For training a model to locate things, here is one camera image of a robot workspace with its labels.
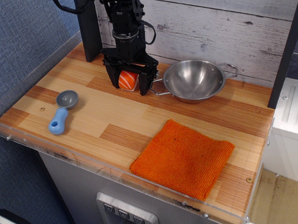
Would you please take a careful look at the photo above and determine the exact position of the small steel two-handled pot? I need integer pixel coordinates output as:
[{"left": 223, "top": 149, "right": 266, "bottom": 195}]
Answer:
[{"left": 149, "top": 60, "right": 239, "bottom": 103}]

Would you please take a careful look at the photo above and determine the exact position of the clear acrylic edge guard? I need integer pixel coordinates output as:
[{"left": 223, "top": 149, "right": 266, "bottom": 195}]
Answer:
[{"left": 0, "top": 37, "right": 273, "bottom": 224}]

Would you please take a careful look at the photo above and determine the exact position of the blue grey toy scoop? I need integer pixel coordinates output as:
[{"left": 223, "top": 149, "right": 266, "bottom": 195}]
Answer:
[{"left": 48, "top": 90, "right": 79, "bottom": 135}]

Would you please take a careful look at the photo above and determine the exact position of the dark frame post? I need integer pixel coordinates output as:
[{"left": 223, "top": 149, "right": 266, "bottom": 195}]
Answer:
[
  {"left": 77, "top": 2, "right": 102, "bottom": 62},
  {"left": 267, "top": 4, "right": 298, "bottom": 109}
]

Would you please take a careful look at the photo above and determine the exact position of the dark left frame post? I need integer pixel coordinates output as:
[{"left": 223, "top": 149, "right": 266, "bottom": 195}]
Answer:
[{"left": 77, "top": 2, "right": 102, "bottom": 62}]

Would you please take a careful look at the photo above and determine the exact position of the orange knitted cloth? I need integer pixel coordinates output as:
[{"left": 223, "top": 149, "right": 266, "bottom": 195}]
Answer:
[{"left": 130, "top": 119, "right": 235, "bottom": 201}]

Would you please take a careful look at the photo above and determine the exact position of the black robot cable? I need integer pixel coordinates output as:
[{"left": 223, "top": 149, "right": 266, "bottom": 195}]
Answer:
[{"left": 50, "top": 0, "right": 97, "bottom": 16}]

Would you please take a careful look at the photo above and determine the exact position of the silver dispenser button panel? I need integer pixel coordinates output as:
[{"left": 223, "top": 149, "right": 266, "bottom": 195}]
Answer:
[{"left": 96, "top": 192, "right": 159, "bottom": 224}]

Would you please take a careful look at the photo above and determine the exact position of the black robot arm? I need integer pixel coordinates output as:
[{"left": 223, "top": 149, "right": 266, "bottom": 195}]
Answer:
[{"left": 99, "top": 0, "right": 158, "bottom": 96}]

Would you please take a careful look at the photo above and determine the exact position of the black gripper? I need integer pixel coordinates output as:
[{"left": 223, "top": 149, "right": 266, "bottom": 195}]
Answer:
[{"left": 101, "top": 29, "right": 159, "bottom": 96}]

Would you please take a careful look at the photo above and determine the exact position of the dark right frame post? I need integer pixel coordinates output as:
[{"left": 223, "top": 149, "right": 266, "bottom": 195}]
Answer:
[{"left": 267, "top": 4, "right": 298, "bottom": 109}]

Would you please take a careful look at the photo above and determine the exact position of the salmon nigiri sushi toy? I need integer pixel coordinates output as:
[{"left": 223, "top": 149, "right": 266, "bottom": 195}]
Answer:
[{"left": 118, "top": 70, "right": 139, "bottom": 91}]

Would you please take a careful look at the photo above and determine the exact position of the grey toy fridge cabinet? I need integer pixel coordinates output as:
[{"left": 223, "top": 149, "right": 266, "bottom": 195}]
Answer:
[{"left": 40, "top": 153, "right": 219, "bottom": 224}]

